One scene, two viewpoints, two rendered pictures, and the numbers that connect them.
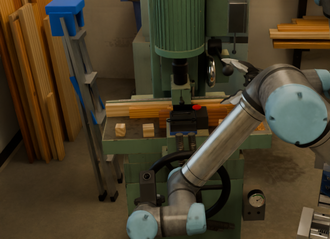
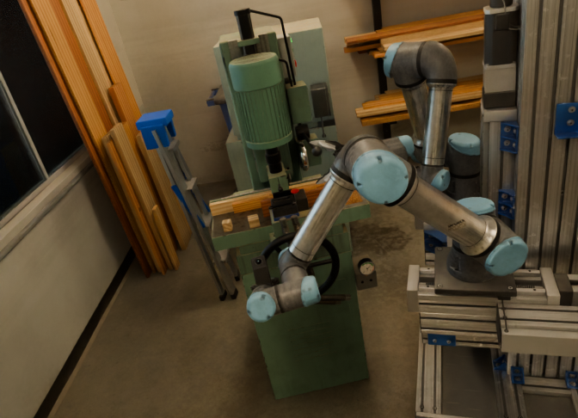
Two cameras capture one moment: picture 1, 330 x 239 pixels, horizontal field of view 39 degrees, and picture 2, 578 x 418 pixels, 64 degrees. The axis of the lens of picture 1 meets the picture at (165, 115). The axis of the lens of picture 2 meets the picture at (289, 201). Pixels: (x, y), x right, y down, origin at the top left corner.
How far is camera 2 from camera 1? 0.09 m
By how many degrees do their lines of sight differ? 2
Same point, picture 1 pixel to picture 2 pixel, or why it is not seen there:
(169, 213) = (284, 290)
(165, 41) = (255, 134)
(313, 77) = (396, 144)
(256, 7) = (339, 90)
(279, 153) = (385, 224)
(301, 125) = (386, 185)
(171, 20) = (256, 114)
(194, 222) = (308, 293)
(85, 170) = (202, 274)
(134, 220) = (253, 301)
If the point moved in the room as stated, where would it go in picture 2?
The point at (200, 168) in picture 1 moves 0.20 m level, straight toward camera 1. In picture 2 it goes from (305, 243) to (312, 289)
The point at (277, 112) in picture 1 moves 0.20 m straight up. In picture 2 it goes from (362, 178) to (352, 90)
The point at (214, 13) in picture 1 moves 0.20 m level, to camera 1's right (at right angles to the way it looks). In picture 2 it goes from (297, 101) to (345, 90)
